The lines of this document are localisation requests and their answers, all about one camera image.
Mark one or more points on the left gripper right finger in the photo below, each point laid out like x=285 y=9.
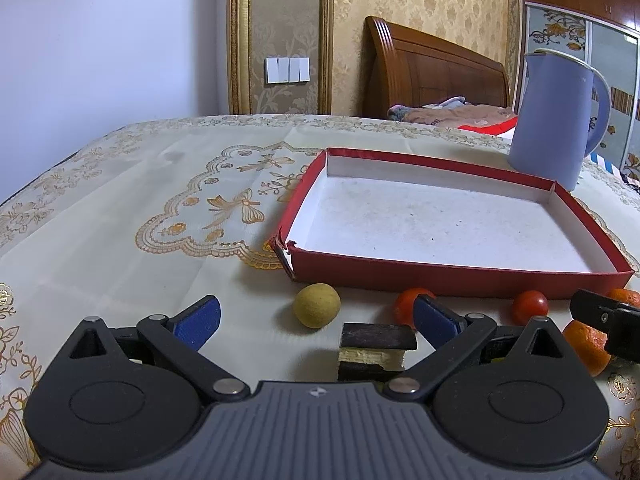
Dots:
x=457 y=340

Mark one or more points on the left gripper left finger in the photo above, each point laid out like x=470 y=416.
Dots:
x=173 y=343

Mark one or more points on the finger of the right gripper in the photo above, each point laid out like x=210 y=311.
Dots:
x=619 y=322

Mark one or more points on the orange mandarin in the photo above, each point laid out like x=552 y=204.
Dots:
x=589 y=344
x=626 y=296

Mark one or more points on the chocolate layered cake piece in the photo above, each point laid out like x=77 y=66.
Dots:
x=373 y=352

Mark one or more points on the red cherry tomato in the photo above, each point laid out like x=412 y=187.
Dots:
x=527 y=305
x=403 y=305

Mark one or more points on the yellow-brown longan fruit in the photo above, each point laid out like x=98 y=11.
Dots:
x=316 y=305

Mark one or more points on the red shallow cardboard box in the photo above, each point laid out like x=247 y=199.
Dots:
x=394 y=221

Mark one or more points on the blue electric kettle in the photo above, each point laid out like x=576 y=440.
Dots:
x=562 y=118

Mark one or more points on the bedding pile on bed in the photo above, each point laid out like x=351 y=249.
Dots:
x=460 y=114

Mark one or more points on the wooden bed headboard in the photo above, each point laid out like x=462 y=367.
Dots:
x=413 y=68

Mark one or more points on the wardrobe with sliding doors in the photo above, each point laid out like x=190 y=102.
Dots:
x=604 y=34

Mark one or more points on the white wall switch panel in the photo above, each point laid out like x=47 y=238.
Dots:
x=287 y=70

